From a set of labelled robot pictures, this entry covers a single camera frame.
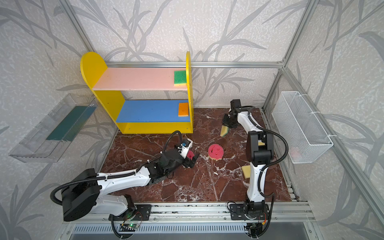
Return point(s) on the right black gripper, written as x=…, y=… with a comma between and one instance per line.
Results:
x=228, y=120

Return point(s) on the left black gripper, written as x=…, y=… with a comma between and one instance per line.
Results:
x=186, y=158

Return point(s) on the green top sponge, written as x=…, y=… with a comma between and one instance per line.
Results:
x=224, y=130

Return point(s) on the orange sponge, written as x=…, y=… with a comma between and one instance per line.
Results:
x=183, y=110

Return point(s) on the yellow sponge green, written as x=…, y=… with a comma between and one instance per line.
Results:
x=180, y=78

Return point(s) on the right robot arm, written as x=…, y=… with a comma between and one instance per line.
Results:
x=259, y=147

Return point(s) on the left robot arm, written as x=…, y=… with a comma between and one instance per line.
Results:
x=92, y=193

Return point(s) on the yellow shelf pink blue boards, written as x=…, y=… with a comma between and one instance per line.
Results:
x=139, y=116

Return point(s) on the pink round sponge left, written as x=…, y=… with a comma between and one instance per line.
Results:
x=190, y=155

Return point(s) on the pink round sponge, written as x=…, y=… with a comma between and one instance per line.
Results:
x=190, y=155
x=215, y=152

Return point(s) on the pink round sponge right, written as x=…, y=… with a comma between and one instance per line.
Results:
x=215, y=152

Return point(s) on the yellow sponge near right base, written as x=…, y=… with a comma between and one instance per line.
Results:
x=246, y=171

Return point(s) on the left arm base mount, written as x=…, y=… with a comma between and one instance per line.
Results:
x=141, y=212

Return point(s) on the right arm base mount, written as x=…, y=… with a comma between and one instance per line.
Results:
x=244, y=212

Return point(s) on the white wire mesh basket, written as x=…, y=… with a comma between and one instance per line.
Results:
x=300, y=126

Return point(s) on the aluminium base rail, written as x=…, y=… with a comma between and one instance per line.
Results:
x=215, y=217

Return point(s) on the clear plastic wall bin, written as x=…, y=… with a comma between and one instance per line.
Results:
x=48, y=141

